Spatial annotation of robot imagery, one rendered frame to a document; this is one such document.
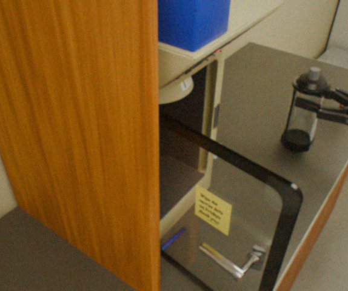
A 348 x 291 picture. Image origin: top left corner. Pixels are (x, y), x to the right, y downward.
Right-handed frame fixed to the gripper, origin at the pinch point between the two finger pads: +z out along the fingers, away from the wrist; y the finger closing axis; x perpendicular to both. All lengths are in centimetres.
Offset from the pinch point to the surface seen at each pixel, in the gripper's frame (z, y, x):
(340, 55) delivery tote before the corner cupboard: 40, -229, 81
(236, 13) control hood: 6, 44, -36
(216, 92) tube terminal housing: 13.5, 34.0, -12.6
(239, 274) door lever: -14, 71, -5
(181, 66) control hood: 4, 63, -34
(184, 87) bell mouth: 15, 45, -18
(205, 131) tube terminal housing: 16.4, 32.9, 1.0
